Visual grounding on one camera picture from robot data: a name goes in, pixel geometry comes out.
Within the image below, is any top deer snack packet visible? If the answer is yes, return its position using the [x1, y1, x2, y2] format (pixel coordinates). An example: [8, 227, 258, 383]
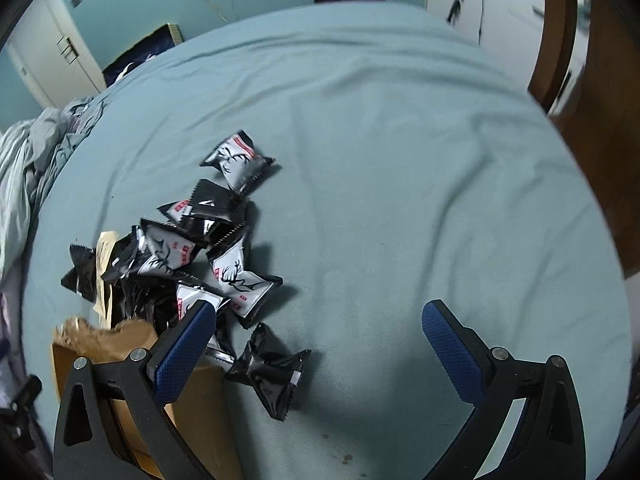
[198, 130, 276, 195]

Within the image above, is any dark framed picture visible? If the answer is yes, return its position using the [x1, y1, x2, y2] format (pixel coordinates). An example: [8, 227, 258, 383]
[102, 24, 183, 87]

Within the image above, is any teal bed sheet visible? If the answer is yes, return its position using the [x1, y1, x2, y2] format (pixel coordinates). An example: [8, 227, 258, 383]
[23, 2, 631, 479]

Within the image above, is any brown wooden chair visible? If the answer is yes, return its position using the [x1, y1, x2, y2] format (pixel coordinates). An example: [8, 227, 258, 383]
[528, 0, 639, 276]

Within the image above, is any white cabinet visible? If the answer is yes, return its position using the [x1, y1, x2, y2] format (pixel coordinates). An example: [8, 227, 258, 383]
[425, 0, 589, 112]

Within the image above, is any crumpled grey duvet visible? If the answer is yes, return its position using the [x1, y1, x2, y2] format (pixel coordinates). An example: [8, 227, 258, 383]
[1, 96, 105, 278]

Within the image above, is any brown cardboard box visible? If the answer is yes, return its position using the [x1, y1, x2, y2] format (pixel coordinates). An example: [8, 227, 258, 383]
[51, 231, 241, 480]

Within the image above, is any white door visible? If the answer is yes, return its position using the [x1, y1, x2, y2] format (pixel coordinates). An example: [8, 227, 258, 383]
[8, 0, 106, 108]

